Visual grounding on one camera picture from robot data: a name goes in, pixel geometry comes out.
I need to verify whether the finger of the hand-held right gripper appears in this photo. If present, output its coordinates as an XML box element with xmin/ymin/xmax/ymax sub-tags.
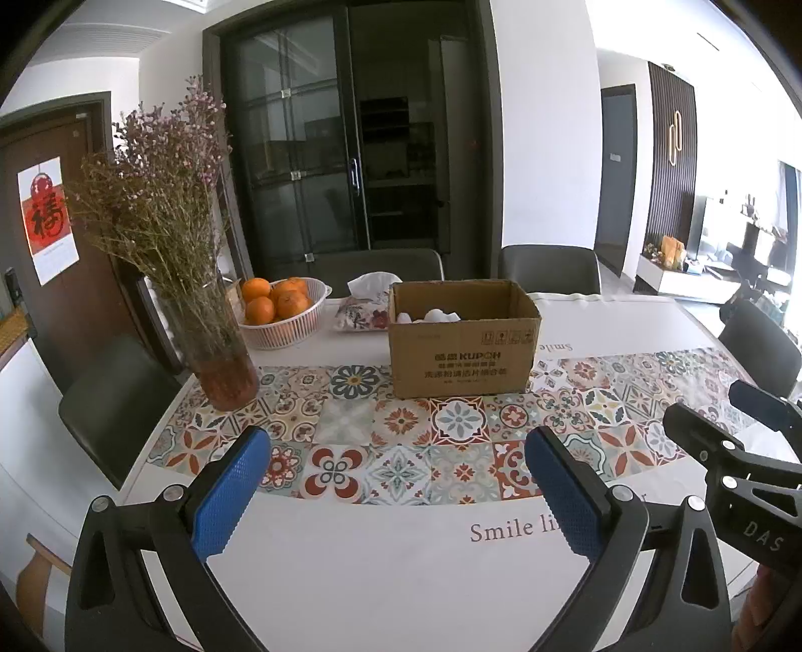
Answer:
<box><xmin>662</xmin><ymin>402</ymin><xmax>802</xmax><ymax>491</ymax></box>
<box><xmin>728</xmin><ymin>379</ymin><xmax>802</xmax><ymax>431</ymax></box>

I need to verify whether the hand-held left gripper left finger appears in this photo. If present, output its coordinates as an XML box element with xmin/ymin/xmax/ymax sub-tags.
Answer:
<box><xmin>65</xmin><ymin>425</ymin><xmax>273</xmax><ymax>652</ymax></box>

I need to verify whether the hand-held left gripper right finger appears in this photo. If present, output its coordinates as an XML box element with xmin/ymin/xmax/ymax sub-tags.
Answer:
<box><xmin>524</xmin><ymin>427</ymin><xmax>731</xmax><ymax>652</ymax></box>

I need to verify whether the brown cardboard box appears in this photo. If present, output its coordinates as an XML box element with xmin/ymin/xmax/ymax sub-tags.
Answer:
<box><xmin>386</xmin><ymin>278</ymin><xmax>543</xmax><ymax>401</ymax></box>

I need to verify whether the white cotton ball plush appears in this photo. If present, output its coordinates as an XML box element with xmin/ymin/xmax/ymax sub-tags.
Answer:
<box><xmin>394</xmin><ymin>306</ymin><xmax>462</xmax><ymax>325</ymax></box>

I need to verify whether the person's right forearm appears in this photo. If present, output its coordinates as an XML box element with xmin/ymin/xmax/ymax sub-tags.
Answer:
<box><xmin>739</xmin><ymin>561</ymin><xmax>802</xmax><ymax>652</ymax></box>

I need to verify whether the grey dining chair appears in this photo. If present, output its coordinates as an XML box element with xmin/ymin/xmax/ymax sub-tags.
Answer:
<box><xmin>497</xmin><ymin>244</ymin><xmax>603</xmax><ymax>296</ymax></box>
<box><xmin>312</xmin><ymin>248</ymin><xmax>446</xmax><ymax>300</ymax></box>
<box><xmin>717</xmin><ymin>299</ymin><xmax>802</xmax><ymax>400</ymax></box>
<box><xmin>58</xmin><ymin>334</ymin><xmax>184</xmax><ymax>491</ymax></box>

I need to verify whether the glass vase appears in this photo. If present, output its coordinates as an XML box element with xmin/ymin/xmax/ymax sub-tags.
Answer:
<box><xmin>155</xmin><ymin>281</ymin><xmax>260</xmax><ymax>413</ymax></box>

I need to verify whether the white tv cabinet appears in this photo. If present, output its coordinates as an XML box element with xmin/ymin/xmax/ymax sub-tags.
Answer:
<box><xmin>632</xmin><ymin>256</ymin><xmax>748</xmax><ymax>306</ymax></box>

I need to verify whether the white plastic fruit basket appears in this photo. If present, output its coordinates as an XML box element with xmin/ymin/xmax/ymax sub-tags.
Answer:
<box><xmin>236</xmin><ymin>277</ymin><xmax>333</xmax><ymax>351</ymax></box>

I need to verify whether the patterned tile print tablecloth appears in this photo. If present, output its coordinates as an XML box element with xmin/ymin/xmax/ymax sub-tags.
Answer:
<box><xmin>121</xmin><ymin>291</ymin><xmax>760</xmax><ymax>652</ymax></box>

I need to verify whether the yellow bag on cabinet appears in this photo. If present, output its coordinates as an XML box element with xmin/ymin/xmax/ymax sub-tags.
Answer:
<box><xmin>660</xmin><ymin>234</ymin><xmax>688</xmax><ymax>272</ymax></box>

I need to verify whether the wooden chair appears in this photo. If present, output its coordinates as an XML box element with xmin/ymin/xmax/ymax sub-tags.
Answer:
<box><xmin>15</xmin><ymin>533</ymin><xmax>74</xmax><ymax>635</ymax></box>

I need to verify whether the floral tissue pack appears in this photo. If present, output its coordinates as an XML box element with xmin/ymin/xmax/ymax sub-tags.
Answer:
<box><xmin>330</xmin><ymin>271</ymin><xmax>403</xmax><ymax>334</ymax></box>

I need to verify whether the brown wooden door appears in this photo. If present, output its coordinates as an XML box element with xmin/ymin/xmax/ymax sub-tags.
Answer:
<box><xmin>0</xmin><ymin>93</ymin><xmax>184</xmax><ymax>403</ymax></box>

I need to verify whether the dark interior door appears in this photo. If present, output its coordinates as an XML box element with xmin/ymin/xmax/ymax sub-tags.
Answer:
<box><xmin>594</xmin><ymin>84</ymin><xmax>638</xmax><ymax>278</ymax></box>

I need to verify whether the dried flower bunch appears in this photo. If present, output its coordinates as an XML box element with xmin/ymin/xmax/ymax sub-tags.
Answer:
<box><xmin>65</xmin><ymin>75</ymin><xmax>234</xmax><ymax>352</ymax></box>

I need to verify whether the black framed glass sliding door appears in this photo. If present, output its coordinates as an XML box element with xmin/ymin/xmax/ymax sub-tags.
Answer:
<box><xmin>202</xmin><ymin>0</ymin><xmax>503</xmax><ymax>284</ymax></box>

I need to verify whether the dark slatted wall panel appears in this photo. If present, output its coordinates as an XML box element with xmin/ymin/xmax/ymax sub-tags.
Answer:
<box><xmin>647</xmin><ymin>60</ymin><xmax>698</xmax><ymax>253</ymax></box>

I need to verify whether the red white wall calendar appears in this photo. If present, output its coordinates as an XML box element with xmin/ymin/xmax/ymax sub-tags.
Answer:
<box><xmin>16</xmin><ymin>156</ymin><xmax>80</xmax><ymax>288</ymax></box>

